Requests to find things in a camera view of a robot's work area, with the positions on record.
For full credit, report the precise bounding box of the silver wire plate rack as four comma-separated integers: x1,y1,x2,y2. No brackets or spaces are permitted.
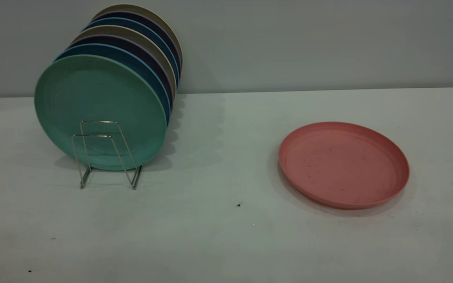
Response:
71,120,144,190

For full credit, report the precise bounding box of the blue round plate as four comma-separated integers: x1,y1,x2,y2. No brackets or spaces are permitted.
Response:
83,17,180,85
55,43,172,126

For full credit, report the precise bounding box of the pink round plate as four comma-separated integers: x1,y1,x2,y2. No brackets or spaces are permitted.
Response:
278,121,410,210

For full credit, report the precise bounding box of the beige round plate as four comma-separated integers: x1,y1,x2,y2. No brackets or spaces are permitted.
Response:
70,25,177,99
93,4,184,68

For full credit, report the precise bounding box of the dark purple round plate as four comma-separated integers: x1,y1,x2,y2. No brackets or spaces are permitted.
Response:
69,35,174,110
92,11,182,72

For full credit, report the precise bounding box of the green round plate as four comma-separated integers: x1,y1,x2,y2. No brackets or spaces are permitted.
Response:
34,54,168,171

